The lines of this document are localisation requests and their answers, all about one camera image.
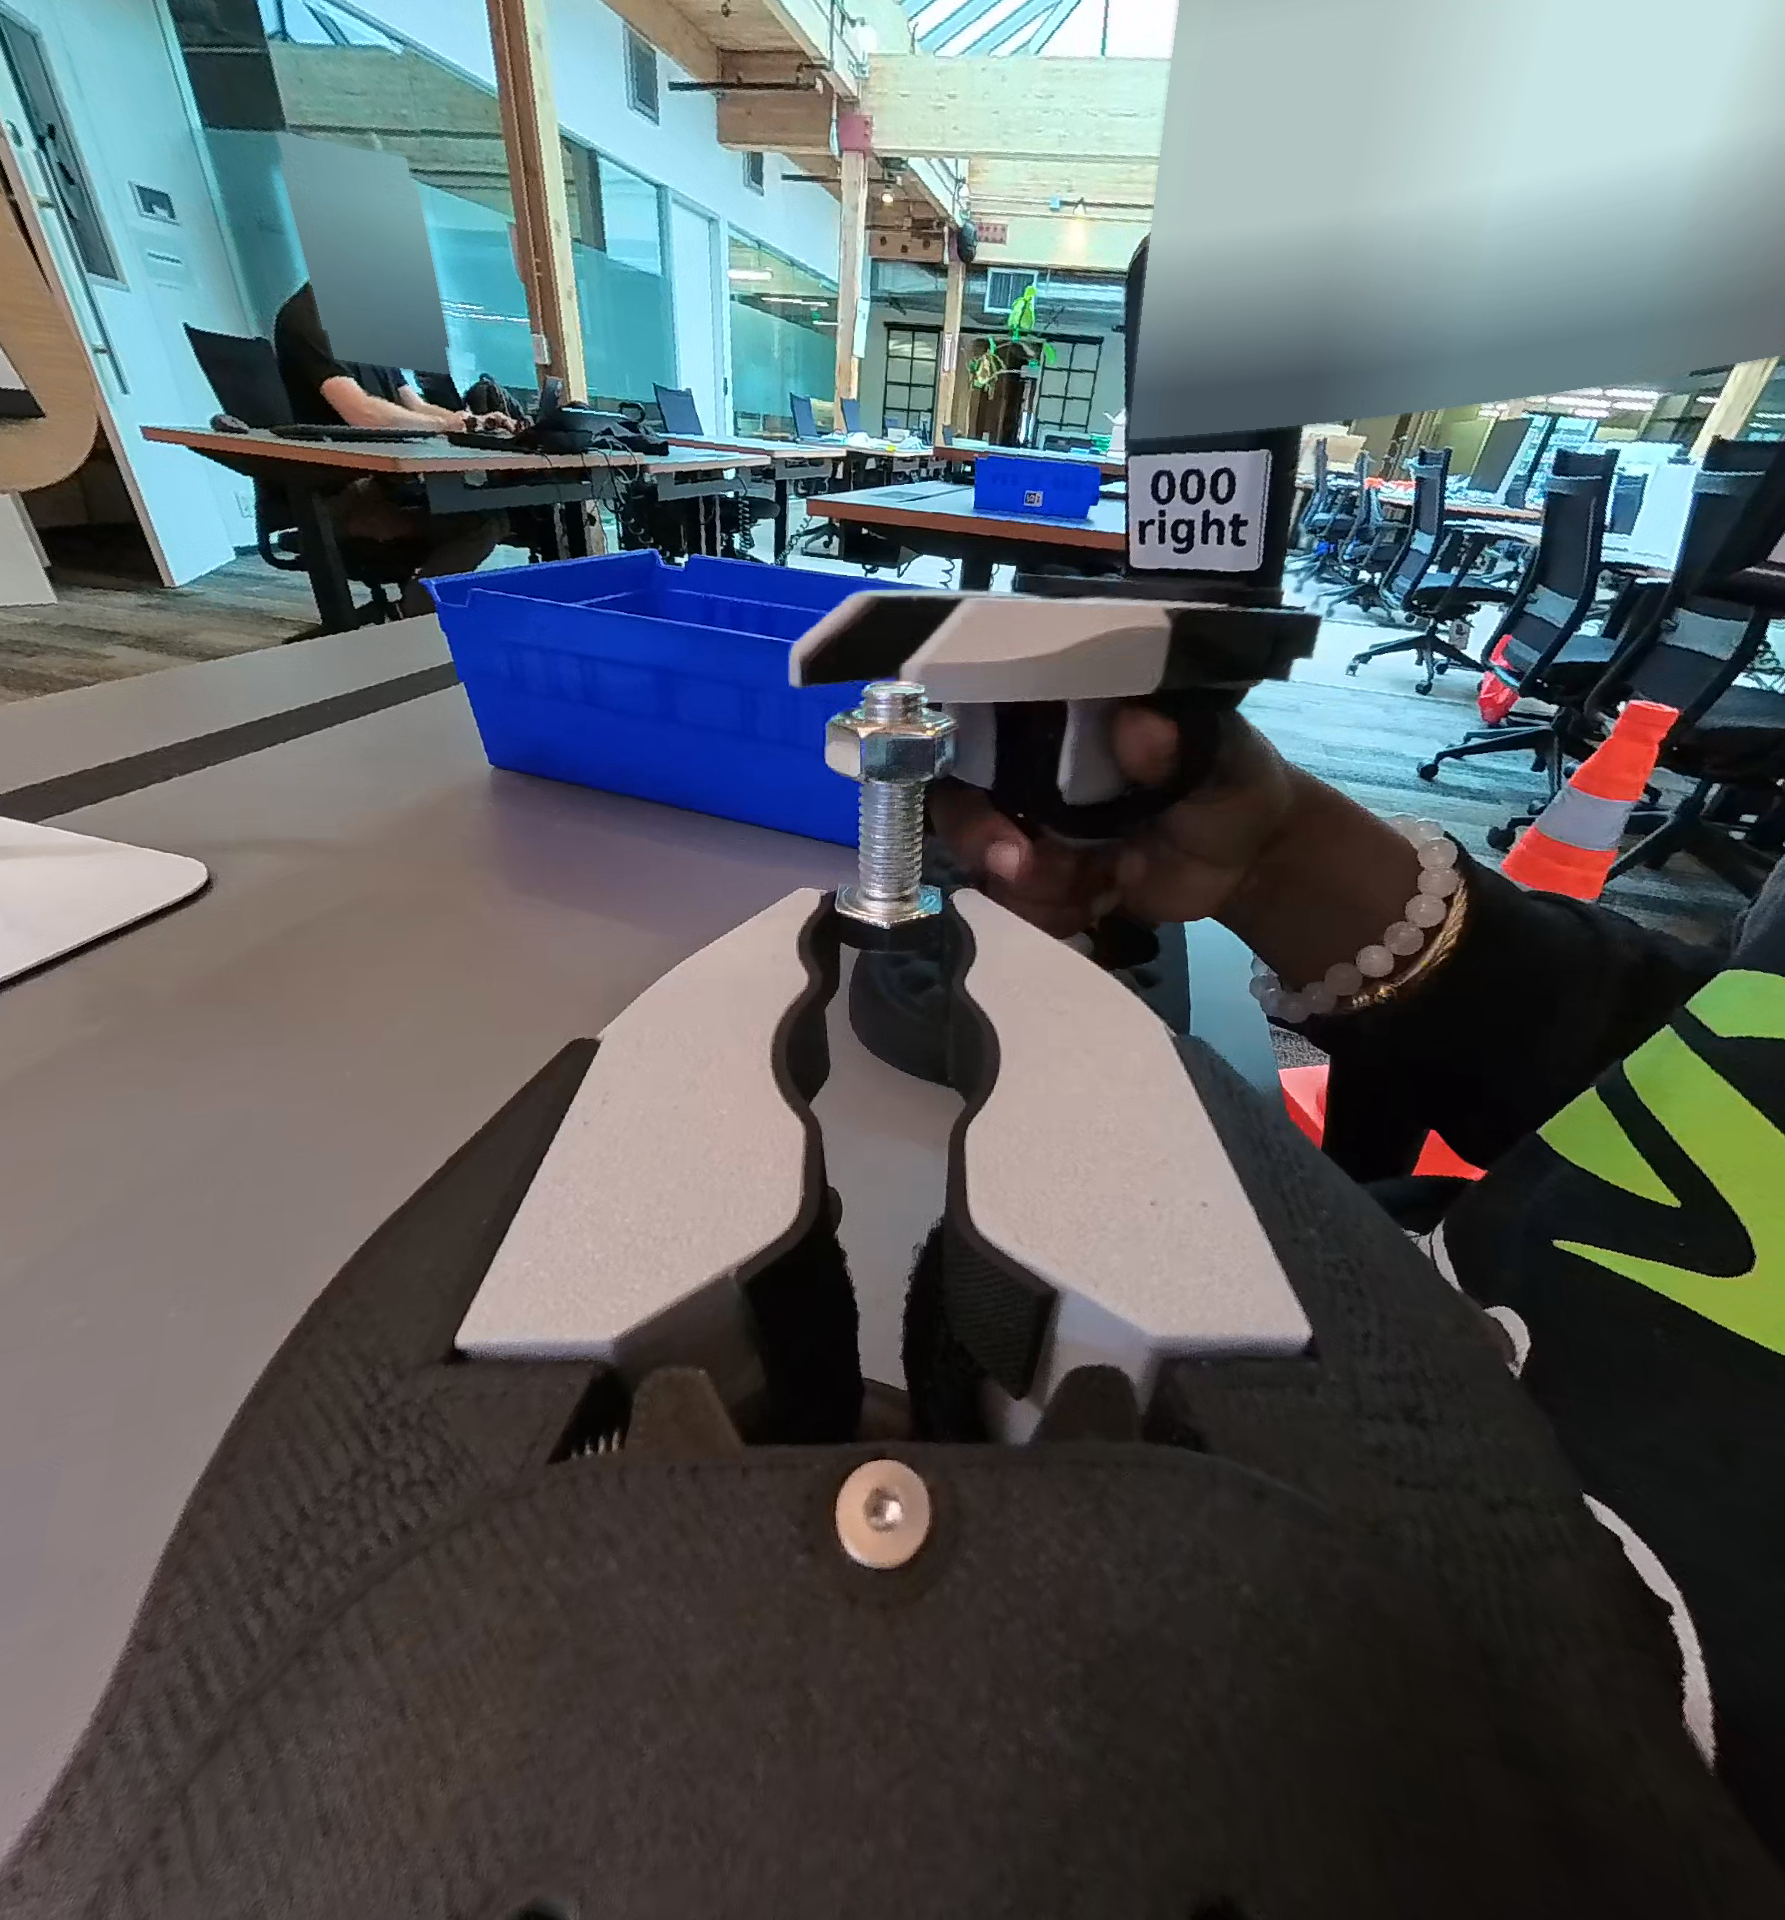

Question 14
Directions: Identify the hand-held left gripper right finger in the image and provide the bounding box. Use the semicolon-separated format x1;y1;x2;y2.
952;889;1313;1446

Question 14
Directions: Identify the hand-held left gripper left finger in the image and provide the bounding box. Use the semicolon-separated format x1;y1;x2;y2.
450;885;835;1442

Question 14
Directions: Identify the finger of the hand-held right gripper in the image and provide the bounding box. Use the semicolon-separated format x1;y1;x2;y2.
789;590;1014;689
898;606;1178;804

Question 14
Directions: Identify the large steel hex nut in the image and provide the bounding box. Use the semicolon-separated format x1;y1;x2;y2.
824;708;960;785

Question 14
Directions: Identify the large steel bolt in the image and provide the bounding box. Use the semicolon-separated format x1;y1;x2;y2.
828;679;960;922

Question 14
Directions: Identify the blue plastic bin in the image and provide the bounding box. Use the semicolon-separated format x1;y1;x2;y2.
971;453;1103;520
423;551;878;848

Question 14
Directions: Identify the person's right forearm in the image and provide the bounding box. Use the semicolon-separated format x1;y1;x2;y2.
1280;840;1733;1186

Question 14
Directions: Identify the person's right hand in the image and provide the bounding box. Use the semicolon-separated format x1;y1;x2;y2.
929;706;1337;962

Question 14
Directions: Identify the wooden office table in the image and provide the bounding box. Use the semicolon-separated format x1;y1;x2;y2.
805;479;1132;594
141;424;773;631

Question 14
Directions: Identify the black foam pad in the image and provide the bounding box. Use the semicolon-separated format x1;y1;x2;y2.
843;922;982;1089

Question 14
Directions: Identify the green potted plant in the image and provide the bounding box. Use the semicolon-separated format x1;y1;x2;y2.
967;286;1058;398

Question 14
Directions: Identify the black office chair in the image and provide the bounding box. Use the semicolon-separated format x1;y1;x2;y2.
1416;447;1627;781
182;322;384;624
1580;435;1785;903

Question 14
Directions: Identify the person's black printed shirt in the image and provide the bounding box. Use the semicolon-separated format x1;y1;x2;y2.
1372;779;1785;1920

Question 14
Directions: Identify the white document stand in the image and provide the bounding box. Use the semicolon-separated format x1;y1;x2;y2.
0;810;211;1018

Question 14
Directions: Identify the white bead bracelet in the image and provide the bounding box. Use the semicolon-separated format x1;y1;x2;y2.
1248;814;1470;1026

